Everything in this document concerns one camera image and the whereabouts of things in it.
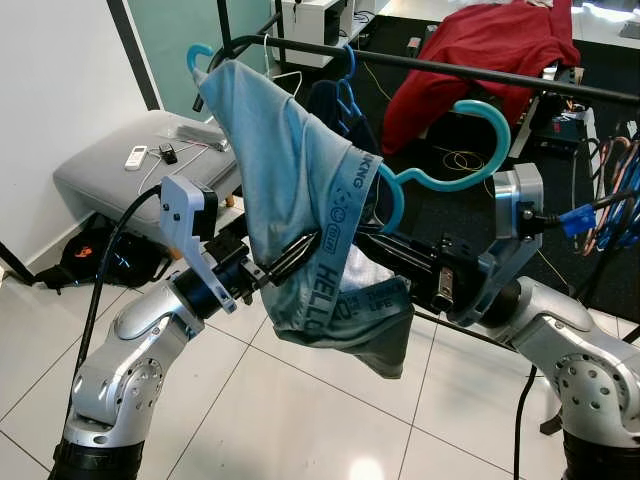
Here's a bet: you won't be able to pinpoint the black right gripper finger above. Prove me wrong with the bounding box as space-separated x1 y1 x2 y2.
385 258 437 293
357 232 441 273

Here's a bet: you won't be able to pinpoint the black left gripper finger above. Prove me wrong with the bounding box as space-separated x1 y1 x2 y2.
262 236 321 286

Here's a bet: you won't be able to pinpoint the light teal printed shorts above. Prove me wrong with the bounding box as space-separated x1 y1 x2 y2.
193 58 417 381

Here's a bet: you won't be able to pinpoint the teal plastic clothes hanger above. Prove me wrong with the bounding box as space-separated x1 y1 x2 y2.
186 43 514 233

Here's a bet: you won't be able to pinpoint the pink clothes hanger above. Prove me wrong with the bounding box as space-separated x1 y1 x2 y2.
583 135 629 256

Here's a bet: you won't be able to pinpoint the blue clothes hanger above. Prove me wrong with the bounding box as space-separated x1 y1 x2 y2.
335 43 366 136
600 120 640 251

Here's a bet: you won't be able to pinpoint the white remote control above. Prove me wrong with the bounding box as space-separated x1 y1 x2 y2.
123 145 149 172

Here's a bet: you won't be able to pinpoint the navy garment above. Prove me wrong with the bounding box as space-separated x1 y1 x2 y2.
303 78 386 161

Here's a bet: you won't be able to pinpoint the grey upholstered ottoman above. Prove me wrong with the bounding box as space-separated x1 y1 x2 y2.
52 108 244 248

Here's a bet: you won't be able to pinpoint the black electronic box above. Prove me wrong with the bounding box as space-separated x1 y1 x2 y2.
533 108 593 159

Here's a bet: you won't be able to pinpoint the black metal clothes rack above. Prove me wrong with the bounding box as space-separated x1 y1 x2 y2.
203 34 640 346

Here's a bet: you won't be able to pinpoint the red garment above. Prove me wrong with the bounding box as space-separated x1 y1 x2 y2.
382 0 583 158

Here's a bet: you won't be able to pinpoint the white boxy appliance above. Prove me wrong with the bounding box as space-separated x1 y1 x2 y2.
279 0 378 70

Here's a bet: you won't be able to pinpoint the blue cable tag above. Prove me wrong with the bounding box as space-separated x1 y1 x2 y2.
558 204 599 239

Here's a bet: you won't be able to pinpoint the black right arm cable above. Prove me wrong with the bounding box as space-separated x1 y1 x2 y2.
512 188 640 480

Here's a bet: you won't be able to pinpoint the white wire clothes hanger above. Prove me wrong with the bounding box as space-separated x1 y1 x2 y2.
262 33 306 101

